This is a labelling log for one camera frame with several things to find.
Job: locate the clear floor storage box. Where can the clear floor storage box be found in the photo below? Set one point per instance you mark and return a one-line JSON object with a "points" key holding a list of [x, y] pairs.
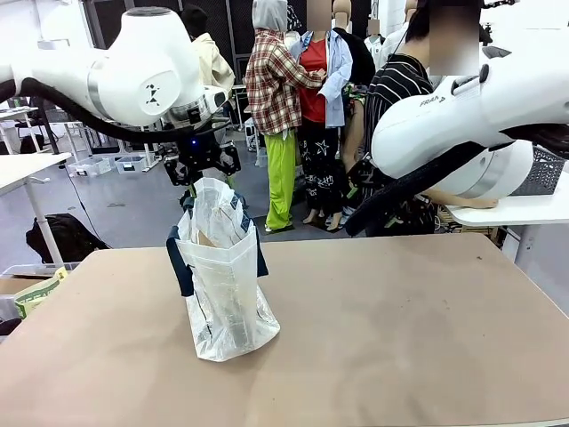
{"points": [[91, 166], [131, 163]]}

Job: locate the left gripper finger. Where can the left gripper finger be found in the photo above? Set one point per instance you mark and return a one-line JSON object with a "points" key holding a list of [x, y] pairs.
{"points": [[180, 171], [229, 162]]}

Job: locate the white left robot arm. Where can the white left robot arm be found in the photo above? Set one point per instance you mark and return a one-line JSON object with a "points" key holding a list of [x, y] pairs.
{"points": [[133, 80]]}

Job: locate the person's right hand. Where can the person's right hand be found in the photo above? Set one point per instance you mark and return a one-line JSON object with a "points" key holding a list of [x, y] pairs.
{"points": [[490, 203]]}

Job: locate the person's left forearm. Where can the person's left forearm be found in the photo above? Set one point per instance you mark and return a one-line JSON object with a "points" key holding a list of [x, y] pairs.
{"points": [[352, 147]]}

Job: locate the black backpack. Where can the black backpack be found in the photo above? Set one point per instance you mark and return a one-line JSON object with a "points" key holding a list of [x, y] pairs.
{"points": [[62, 240]]}

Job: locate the person's right forearm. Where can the person's right forearm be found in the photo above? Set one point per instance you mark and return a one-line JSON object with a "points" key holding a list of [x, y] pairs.
{"points": [[453, 200]]}

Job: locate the dark grey plastic basket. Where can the dark grey plastic basket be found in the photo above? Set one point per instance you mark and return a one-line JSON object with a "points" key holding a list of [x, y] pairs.
{"points": [[540, 175]]}

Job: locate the white table with pole leg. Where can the white table with pole leg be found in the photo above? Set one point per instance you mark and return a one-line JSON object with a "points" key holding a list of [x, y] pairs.
{"points": [[31, 173]]}

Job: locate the clear plastic storage bin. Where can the clear plastic storage bin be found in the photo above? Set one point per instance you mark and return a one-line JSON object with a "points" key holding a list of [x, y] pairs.
{"points": [[13, 276]]}

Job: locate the white side table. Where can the white side table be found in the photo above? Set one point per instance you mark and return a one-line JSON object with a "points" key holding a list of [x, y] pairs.
{"points": [[511, 213]]}

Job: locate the green printed paper bag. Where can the green printed paper bag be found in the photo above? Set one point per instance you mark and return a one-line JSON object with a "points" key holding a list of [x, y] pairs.
{"points": [[37, 293]]}

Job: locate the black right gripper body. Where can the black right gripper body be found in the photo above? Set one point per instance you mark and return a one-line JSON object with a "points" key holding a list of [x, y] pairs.
{"points": [[364, 171]]}

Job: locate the mannequin with red top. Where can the mannequin with red top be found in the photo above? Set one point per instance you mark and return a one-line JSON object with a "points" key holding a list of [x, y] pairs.
{"points": [[318, 111]]}

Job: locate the person in striped shirt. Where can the person in striped shirt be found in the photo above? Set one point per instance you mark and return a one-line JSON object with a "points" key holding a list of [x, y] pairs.
{"points": [[395, 84]]}

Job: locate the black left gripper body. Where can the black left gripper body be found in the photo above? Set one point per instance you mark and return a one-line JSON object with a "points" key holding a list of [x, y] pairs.
{"points": [[200, 153]]}

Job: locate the mannequin with cream jacket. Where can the mannequin with cream jacket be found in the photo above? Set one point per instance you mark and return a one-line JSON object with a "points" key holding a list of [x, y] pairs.
{"points": [[213, 66]]}

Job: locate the mannequin with plaid shirt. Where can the mannequin with plaid shirt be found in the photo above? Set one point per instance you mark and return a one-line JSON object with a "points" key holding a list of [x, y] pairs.
{"points": [[275, 102]]}

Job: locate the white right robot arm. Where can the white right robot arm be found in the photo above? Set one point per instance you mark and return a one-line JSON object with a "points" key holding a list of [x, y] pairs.
{"points": [[467, 129]]}

